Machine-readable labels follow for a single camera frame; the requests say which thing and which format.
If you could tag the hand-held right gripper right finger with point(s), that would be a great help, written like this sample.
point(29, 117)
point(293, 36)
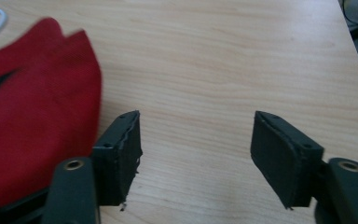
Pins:
point(281, 158)

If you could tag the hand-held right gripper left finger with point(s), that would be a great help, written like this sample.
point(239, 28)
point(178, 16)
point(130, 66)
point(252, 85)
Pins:
point(116, 161)

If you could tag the red cloth face mask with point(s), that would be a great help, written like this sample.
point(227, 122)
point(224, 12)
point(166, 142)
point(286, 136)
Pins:
point(37, 112)

